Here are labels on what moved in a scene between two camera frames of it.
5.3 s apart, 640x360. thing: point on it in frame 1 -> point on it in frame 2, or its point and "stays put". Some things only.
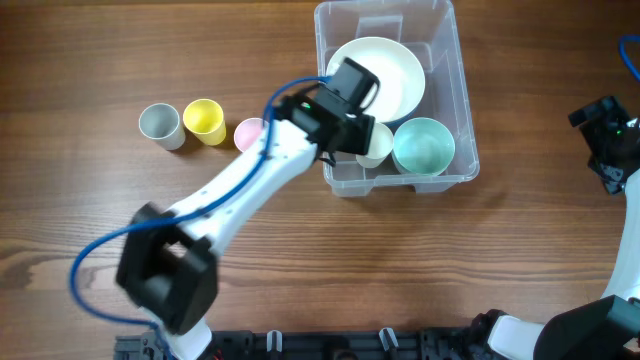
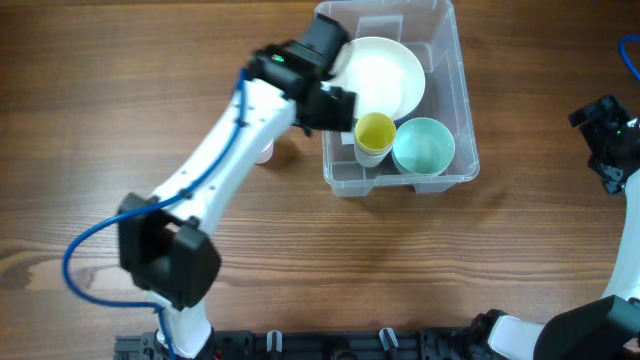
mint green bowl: [422, 147] stays put
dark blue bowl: [393, 125] stays put
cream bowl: [396, 68] stays put
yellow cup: [205, 119] -> [374, 136]
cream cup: [380, 145] stays put
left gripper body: [359, 132] -> [335, 111]
